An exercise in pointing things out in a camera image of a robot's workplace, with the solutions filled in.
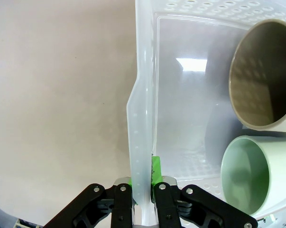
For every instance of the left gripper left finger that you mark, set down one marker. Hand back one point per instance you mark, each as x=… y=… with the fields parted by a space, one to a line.
x=121 y=206

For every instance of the brown cup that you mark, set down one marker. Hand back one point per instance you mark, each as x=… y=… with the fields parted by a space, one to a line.
x=251 y=83

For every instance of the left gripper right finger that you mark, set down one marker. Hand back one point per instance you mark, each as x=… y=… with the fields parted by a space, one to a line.
x=166 y=206

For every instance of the light green cup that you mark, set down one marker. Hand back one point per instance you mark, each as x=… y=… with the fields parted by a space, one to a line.
x=247 y=175

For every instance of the white perforated plastic basket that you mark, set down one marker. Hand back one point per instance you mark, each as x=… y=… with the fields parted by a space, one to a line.
x=180 y=107

